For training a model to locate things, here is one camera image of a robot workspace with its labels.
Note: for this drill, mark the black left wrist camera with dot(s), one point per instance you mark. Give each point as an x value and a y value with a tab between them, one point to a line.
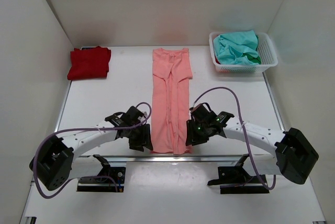
131	117

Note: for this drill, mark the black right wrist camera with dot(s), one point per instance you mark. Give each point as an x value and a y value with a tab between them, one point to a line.
203	113

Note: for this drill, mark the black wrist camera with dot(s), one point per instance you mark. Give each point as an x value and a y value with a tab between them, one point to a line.
131	117
203	113

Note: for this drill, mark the teal t-shirt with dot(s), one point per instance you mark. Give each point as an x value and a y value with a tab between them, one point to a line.
231	46

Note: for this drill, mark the pink t-shirt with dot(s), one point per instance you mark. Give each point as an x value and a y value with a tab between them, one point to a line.
172	72

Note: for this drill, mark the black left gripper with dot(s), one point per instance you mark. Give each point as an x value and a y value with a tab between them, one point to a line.
136	144

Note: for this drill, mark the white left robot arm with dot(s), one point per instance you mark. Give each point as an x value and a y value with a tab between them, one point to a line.
66	155

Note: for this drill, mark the green t-shirt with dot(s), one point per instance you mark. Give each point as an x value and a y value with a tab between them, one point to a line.
251	59

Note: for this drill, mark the folded red t-shirt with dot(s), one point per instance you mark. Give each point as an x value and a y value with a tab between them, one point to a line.
92	63

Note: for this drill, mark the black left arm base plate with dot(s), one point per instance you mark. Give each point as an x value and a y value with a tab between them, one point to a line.
110	179

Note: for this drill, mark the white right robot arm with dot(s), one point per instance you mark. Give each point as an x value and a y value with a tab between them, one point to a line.
294	156

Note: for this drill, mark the white plastic basket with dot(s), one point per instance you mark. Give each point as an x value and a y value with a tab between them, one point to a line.
265	50

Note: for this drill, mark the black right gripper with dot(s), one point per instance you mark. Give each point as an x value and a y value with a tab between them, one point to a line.
192	139

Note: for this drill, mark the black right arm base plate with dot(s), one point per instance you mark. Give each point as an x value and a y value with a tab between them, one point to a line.
235	180

